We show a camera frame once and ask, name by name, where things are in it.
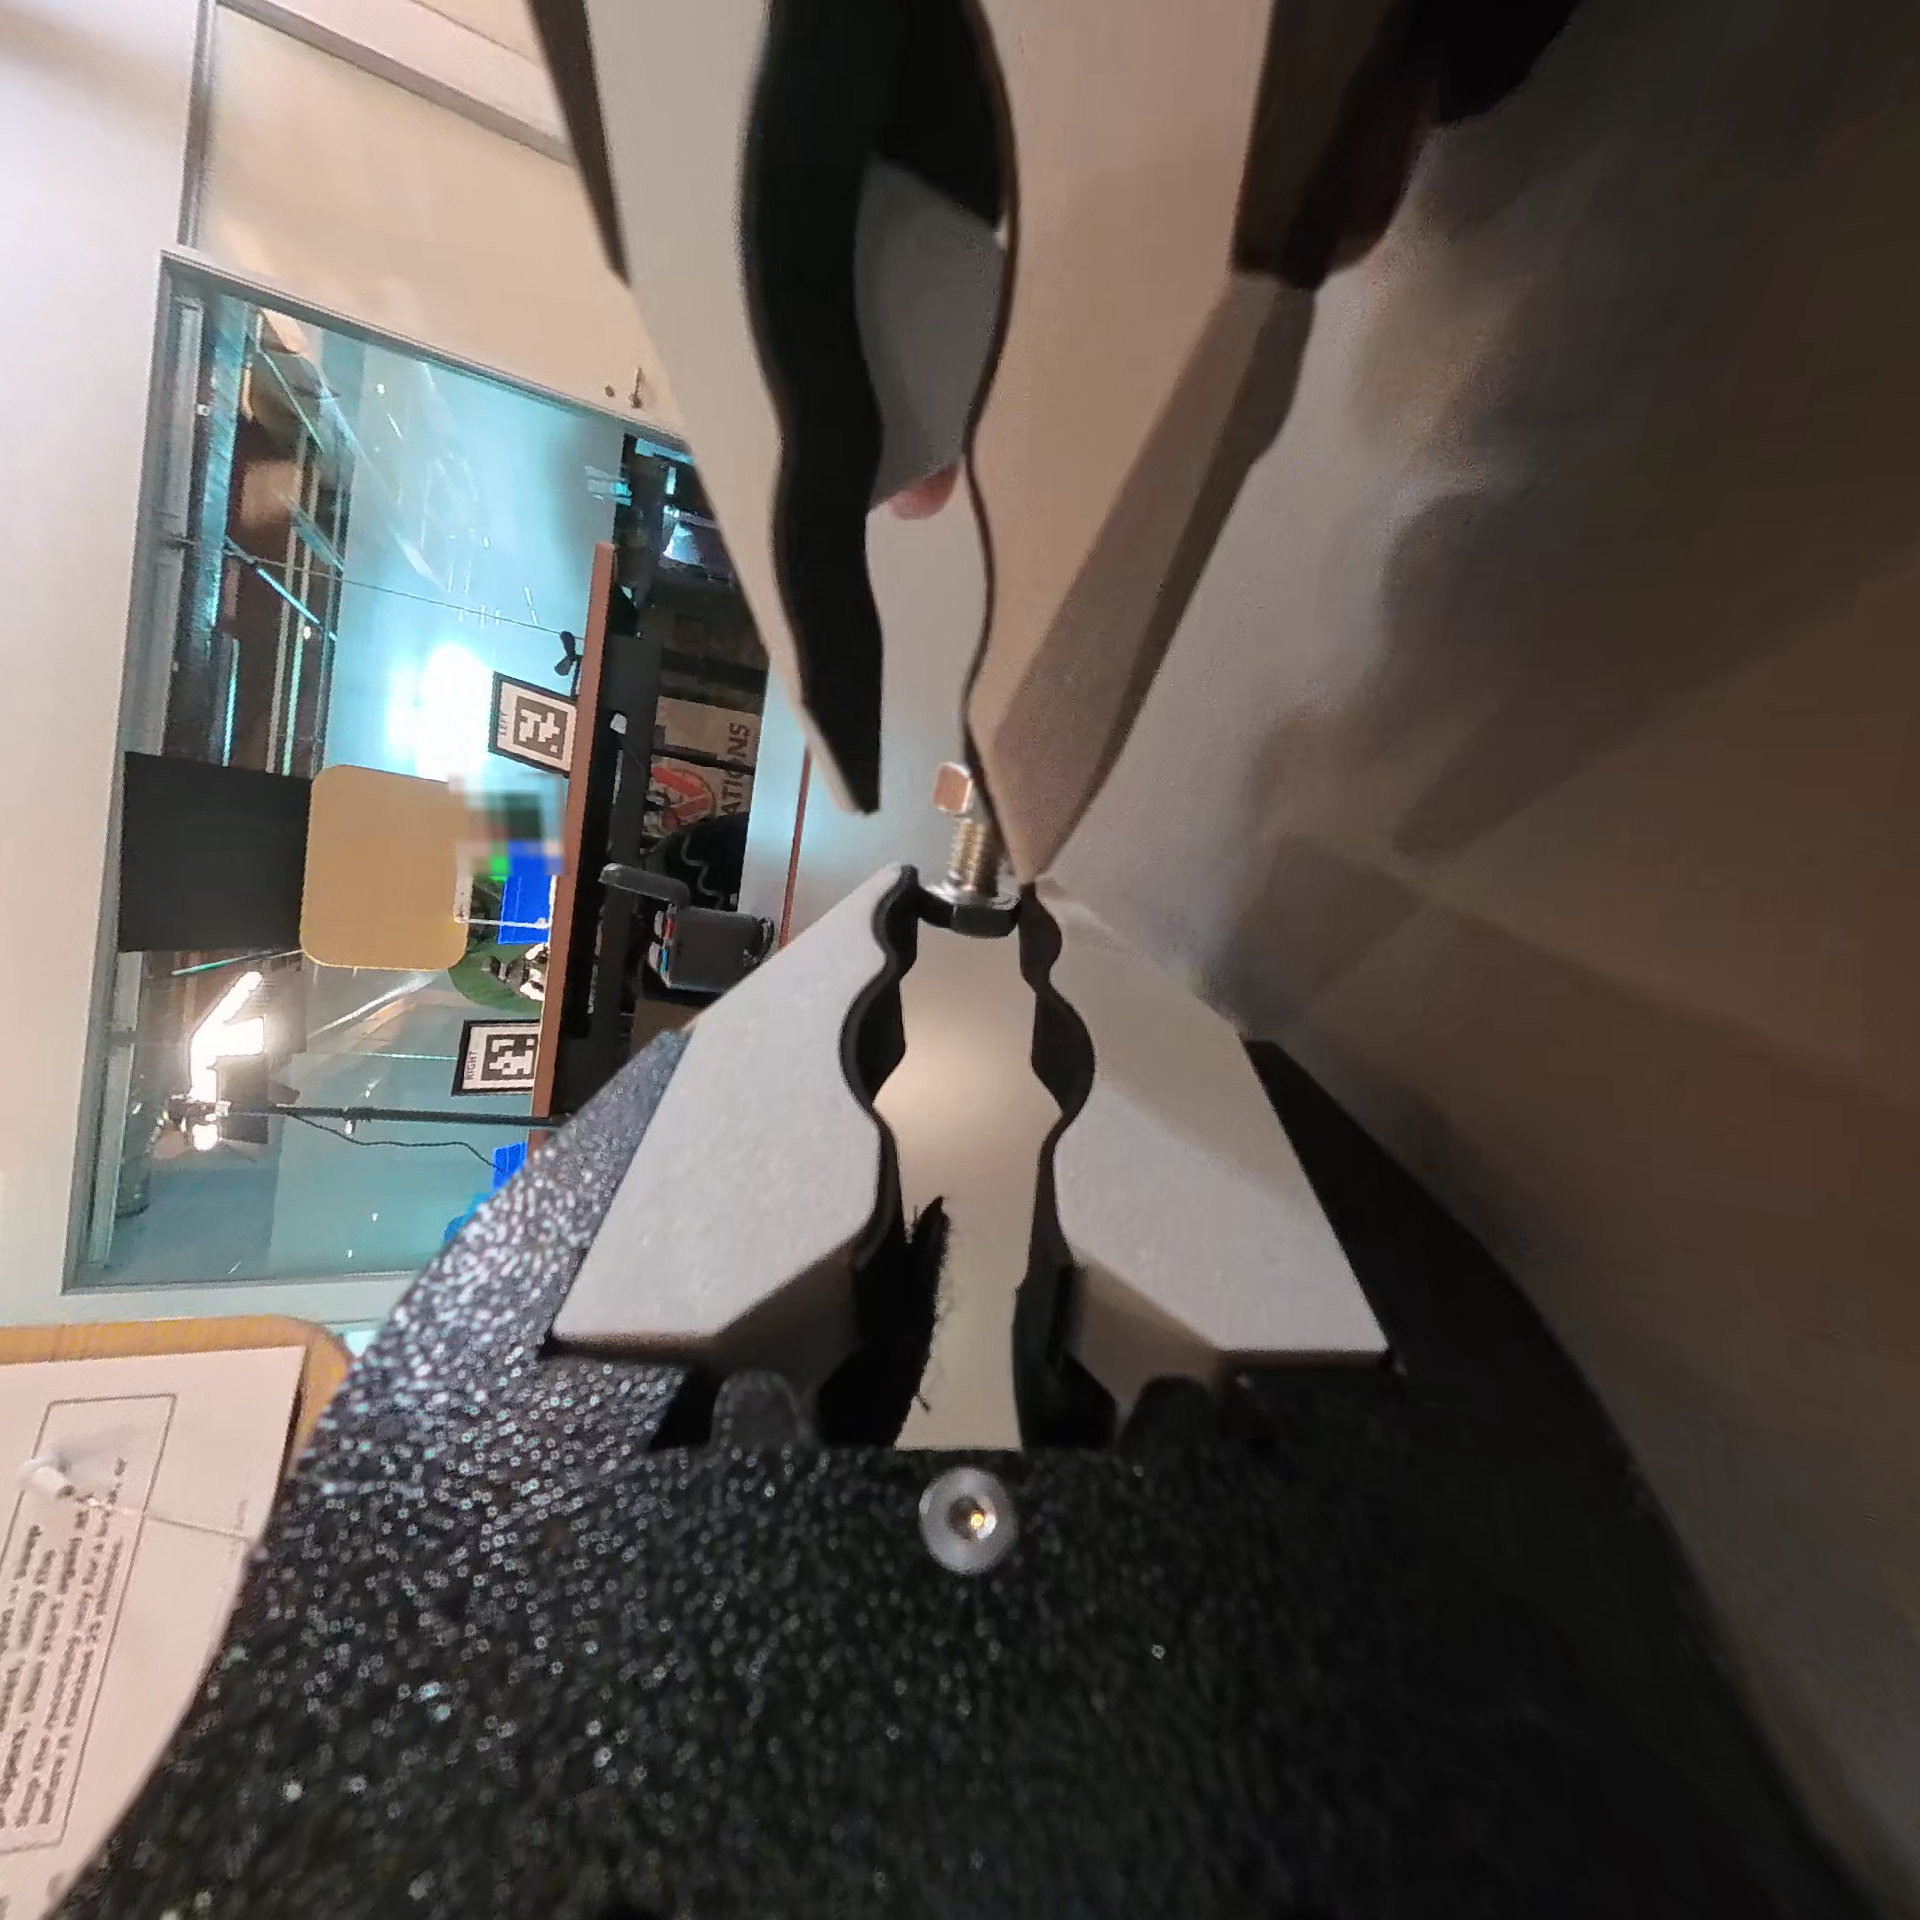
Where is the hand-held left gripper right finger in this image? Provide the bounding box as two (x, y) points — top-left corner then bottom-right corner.
(1008, 877), (1392, 1404)

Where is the wooden instruction board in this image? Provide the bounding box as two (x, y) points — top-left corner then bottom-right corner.
(0, 1315), (356, 1895)

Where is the framed marker tag sign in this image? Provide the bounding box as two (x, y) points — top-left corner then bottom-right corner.
(480, 671), (582, 777)
(447, 1017), (548, 1100)

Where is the black battery charger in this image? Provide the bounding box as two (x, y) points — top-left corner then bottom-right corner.
(596, 859), (778, 1000)

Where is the studio light on tripod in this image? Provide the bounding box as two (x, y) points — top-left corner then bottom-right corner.
(150, 971), (576, 1161)

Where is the beige board on stand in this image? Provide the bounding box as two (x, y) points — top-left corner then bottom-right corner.
(296, 761), (477, 971)

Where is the printed cardboard box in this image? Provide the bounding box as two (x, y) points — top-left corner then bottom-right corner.
(643, 717), (784, 903)

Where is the steel bolt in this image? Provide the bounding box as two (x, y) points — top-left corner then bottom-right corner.
(910, 808), (1032, 942)

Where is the black screen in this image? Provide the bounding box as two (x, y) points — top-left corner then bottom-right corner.
(117, 750), (319, 952)

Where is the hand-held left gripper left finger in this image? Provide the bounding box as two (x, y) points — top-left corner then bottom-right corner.
(544, 861), (924, 1392)

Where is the brown edged desk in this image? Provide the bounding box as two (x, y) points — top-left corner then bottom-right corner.
(527, 540), (669, 1125)

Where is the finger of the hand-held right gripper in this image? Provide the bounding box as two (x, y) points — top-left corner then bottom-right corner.
(958, 0), (1318, 883)
(522, 0), (904, 823)

